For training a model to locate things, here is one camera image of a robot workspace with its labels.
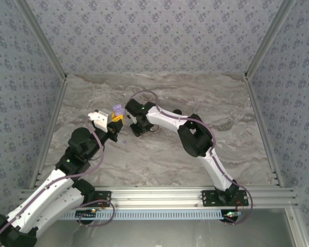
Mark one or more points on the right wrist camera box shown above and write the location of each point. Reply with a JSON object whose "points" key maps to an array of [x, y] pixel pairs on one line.
{"points": [[133, 119]]}

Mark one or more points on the black round earbud case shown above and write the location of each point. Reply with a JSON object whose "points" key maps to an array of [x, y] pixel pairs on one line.
{"points": [[177, 111]]}

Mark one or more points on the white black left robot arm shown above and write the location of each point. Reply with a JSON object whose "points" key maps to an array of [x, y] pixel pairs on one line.
{"points": [[54, 185]]}

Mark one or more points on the grey metal lower shelf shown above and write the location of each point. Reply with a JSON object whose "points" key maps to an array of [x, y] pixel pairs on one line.
{"points": [[154, 234]]}

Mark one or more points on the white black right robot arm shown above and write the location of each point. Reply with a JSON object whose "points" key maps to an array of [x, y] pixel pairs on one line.
{"points": [[162, 122]]}

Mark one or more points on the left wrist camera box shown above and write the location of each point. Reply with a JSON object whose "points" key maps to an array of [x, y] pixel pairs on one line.
{"points": [[100, 121]]}

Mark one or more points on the purple earbud charging case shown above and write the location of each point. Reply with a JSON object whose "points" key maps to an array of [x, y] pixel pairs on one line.
{"points": [[117, 108]]}

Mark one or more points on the aluminium table side rail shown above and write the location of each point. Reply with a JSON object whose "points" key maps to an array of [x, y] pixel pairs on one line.
{"points": [[262, 128], [49, 133]]}

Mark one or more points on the small black controller board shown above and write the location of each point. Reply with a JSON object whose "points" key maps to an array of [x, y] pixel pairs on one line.
{"points": [[85, 214], [230, 216]]}

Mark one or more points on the aluminium lower frame beam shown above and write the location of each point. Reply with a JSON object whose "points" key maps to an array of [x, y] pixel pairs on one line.
{"points": [[296, 229]]}

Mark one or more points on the aluminium vertical frame post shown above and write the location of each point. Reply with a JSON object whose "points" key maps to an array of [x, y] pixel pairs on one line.
{"points": [[270, 38], [43, 38]]}

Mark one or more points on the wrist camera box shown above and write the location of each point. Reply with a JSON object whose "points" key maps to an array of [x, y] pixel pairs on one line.
{"points": [[133, 119], [100, 121]]}

